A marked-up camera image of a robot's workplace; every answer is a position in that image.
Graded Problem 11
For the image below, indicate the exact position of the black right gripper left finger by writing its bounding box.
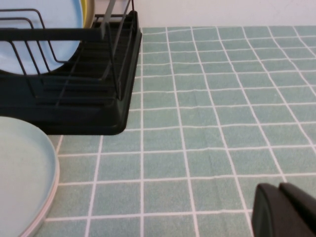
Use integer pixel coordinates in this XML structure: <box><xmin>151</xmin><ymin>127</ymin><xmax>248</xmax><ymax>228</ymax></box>
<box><xmin>251</xmin><ymin>183</ymin><xmax>316</xmax><ymax>237</ymax></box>

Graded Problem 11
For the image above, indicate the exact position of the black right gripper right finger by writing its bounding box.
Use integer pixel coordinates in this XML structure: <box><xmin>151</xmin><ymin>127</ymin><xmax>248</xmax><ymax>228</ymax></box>
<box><xmin>279</xmin><ymin>182</ymin><xmax>316</xmax><ymax>217</ymax></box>

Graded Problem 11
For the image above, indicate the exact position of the light blue plate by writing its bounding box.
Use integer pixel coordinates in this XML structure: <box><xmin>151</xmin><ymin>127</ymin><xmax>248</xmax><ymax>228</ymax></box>
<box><xmin>0</xmin><ymin>0</ymin><xmax>84</xmax><ymax>76</ymax></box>

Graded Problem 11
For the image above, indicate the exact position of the pale pink plate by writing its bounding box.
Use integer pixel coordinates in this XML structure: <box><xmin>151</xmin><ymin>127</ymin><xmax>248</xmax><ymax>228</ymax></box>
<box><xmin>19</xmin><ymin>162</ymin><xmax>61</xmax><ymax>237</ymax></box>

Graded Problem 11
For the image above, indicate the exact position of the pale green plate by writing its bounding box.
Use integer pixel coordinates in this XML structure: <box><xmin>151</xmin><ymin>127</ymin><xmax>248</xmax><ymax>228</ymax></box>
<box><xmin>0</xmin><ymin>116</ymin><xmax>59</xmax><ymax>237</ymax></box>

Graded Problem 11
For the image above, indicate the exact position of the grey plate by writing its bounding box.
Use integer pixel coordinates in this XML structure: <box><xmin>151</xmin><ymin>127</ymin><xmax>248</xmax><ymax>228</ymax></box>
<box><xmin>86</xmin><ymin>0</ymin><xmax>96</xmax><ymax>29</ymax></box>

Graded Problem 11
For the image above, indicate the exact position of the yellow plate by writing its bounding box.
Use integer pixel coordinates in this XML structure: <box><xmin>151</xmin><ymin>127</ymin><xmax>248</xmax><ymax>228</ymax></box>
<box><xmin>80</xmin><ymin>0</ymin><xmax>90</xmax><ymax>28</ymax></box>

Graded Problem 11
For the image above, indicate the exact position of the green checkered tablecloth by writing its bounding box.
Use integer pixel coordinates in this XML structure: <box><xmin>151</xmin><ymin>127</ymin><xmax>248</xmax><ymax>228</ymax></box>
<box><xmin>34</xmin><ymin>26</ymin><xmax>316</xmax><ymax>237</ymax></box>

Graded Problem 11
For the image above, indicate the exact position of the black wire dish rack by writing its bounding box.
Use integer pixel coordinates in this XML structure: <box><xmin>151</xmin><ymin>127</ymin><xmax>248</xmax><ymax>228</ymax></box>
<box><xmin>0</xmin><ymin>0</ymin><xmax>137</xmax><ymax>107</ymax></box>

